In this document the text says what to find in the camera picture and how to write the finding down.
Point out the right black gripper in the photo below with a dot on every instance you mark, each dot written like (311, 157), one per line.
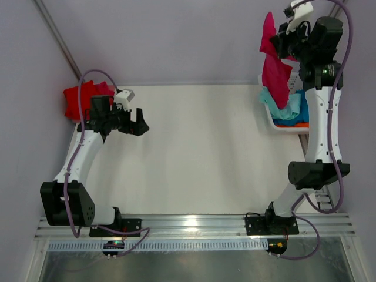
(280, 40)

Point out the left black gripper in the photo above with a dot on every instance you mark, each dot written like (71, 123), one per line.
(136, 128)

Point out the magenta t shirt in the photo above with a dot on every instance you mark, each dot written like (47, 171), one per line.
(275, 73)

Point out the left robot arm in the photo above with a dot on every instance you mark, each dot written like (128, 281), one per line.
(66, 199)

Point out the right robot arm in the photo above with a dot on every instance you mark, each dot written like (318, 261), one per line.
(314, 47)

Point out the white plastic basket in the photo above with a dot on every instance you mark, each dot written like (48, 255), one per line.
(294, 84)

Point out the red folded t shirt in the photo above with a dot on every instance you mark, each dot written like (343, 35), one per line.
(88, 90)

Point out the blue t shirt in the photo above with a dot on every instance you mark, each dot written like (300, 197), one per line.
(296, 110)

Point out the orange t shirt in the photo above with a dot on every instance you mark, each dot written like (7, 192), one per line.
(298, 125)

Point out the left controller board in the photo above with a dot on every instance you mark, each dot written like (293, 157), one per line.
(113, 248)

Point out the controller board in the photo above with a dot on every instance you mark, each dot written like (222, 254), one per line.
(113, 248)
(276, 246)

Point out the right controller board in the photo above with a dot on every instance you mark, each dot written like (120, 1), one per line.
(276, 246)

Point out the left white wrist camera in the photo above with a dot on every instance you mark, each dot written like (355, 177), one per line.
(123, 98)

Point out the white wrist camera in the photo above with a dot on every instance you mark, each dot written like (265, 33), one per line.
(297, 12)
(123, 98)

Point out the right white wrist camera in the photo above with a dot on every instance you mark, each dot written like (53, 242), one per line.
(297, 12)

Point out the right corner frame post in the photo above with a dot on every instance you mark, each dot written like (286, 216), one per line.
(337, 9)

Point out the corner frame post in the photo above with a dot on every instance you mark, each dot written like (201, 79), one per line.
(57, 37)
(337, 9)

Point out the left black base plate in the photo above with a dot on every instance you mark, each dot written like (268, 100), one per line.
(126, 225)

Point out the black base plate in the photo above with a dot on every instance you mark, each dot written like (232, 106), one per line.
(261, 225)
(126, 225)

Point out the slotted grey cable duct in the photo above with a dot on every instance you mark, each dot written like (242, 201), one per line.
(163, 245)

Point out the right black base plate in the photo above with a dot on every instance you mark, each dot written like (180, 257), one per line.
(261, 225)

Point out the left corner frame post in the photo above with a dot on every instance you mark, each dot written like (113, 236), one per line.
(57, 37)

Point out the aluminium mounting rail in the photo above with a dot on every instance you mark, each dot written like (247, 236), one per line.
(211, 226)

